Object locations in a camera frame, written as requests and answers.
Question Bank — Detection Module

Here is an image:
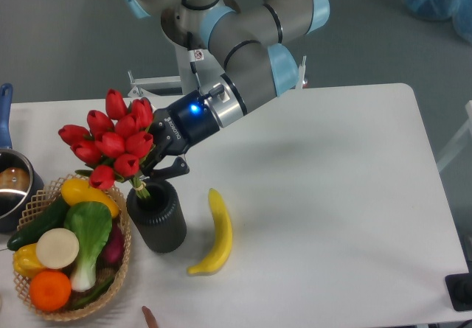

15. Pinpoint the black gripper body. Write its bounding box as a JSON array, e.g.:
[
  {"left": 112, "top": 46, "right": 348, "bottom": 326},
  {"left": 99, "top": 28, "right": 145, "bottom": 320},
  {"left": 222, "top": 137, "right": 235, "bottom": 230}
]
[{"left": 149, "top": 90, "right": 220, "bottom": 158}]

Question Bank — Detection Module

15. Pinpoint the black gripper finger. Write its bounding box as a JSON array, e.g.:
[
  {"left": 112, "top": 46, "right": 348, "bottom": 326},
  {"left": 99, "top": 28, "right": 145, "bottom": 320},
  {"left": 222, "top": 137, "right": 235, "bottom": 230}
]
[{"left": 142, "top": 156, "right": 190, "bottom": 180}]

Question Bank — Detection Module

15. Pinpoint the red tulip bouquet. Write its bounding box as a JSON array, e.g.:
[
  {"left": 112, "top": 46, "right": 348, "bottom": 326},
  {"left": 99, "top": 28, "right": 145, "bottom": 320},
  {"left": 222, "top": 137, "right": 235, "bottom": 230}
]
[{"left": 58, "top": 89, "right": 155, "bottom": 200}]

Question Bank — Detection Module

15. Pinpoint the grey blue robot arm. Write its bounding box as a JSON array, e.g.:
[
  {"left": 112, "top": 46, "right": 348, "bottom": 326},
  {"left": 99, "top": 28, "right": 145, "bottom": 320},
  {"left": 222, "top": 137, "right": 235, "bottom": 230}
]
[{"left": 126, "top": 0, "right": 330, "bottom": 179}]

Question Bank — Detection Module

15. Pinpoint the dark grey ribbed vase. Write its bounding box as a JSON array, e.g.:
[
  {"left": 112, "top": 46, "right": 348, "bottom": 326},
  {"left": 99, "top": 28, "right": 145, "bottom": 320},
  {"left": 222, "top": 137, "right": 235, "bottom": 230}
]
[{"left": 127, "top": 179, "right": 187, "bottom": 254}]

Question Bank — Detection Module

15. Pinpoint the person fingertip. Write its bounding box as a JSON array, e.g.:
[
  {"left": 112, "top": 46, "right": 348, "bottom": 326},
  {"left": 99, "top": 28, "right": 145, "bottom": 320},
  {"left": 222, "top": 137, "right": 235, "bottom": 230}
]
[{"left": 142, "top": 306, "right": 159, "bottom": 328}]

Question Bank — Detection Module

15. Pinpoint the yellow plastic banana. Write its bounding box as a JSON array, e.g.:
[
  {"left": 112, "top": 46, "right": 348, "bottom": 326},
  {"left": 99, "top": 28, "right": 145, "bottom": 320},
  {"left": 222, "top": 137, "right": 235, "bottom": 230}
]
[{"left": 187, "top": 188, "right": 233, "bottom": 276}]

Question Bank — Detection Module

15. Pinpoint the green bok choy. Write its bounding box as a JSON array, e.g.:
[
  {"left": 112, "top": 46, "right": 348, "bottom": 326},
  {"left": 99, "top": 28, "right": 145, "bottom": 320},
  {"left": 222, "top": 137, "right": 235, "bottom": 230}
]
[{"left": 64, "top": 201, "right": 112, "bottom": 292}]

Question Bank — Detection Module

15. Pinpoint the yellow squash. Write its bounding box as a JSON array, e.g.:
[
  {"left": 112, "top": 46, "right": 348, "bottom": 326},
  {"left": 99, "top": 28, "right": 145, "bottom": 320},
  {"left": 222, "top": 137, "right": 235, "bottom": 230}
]
[{"left": 60, "top": 178, "right": 119, "bottom": 218}]

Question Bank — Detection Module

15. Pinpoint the purple red onion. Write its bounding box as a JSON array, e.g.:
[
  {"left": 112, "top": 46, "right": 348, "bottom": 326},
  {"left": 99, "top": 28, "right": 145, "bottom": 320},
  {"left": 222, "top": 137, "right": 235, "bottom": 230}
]
[{"left": 101, "top": 223, "right": 125, "bottom": 265}]

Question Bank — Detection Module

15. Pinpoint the dark green cucumber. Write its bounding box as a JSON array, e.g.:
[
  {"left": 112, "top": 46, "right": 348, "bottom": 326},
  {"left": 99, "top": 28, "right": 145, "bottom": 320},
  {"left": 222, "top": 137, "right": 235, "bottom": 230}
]
[{"left": 7, "top": 196, "right": 70, "bottom": 251}]

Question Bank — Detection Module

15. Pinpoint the green chili pepper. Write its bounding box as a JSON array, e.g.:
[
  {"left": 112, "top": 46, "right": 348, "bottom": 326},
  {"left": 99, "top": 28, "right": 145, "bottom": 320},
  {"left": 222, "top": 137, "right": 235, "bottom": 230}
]
[{"left": 69, "top": 276, "right": 114, "bottom": 310}]

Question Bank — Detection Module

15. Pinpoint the white round radish slice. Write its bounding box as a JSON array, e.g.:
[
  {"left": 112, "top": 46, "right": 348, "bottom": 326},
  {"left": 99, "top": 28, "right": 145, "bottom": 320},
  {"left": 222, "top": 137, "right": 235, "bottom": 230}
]
[{"left": 35, "top": 228, "right": 79, "bottom": 270}]

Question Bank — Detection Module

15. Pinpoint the dark blue saucepan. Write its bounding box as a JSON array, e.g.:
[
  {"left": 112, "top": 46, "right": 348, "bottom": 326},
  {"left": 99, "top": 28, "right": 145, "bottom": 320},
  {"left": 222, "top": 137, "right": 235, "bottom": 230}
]
[{"left": 1, "top": 83, "right": 44, "bottom": 234}]

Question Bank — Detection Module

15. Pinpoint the orange fruit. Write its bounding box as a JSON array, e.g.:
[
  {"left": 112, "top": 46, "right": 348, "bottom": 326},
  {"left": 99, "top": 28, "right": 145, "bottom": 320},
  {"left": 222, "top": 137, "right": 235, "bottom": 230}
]
[{"left": 29, "top": 270, "right": 72, "bottom": 312}]

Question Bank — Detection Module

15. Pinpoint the yellow bell pepper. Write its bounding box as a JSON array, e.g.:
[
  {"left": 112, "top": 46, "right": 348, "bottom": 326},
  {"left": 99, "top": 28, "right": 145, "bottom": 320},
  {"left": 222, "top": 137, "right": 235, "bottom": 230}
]
[{"left": 13, "top": 243, "right": 46, "bottom": 279}]

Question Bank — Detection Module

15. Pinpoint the black device at table edge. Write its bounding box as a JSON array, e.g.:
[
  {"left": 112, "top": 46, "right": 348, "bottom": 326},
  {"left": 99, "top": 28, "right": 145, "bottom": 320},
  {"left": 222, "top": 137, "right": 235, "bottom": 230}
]
[{"left": 445, "top": 273, "right": 471, "bottom": 312}]

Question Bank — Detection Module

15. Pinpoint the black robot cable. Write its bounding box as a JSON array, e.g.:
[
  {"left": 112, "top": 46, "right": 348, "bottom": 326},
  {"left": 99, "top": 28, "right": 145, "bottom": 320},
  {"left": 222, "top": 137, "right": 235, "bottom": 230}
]
[{"left": 186, "top": 31, "right": 204, "bottom": 93}]

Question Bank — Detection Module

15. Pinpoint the white metal frame right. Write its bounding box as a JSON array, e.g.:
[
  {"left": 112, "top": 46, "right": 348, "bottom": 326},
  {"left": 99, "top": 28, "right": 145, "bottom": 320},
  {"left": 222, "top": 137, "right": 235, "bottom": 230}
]
[{"left": 436, "top": 100, "right": 471, "bottom": 173}]

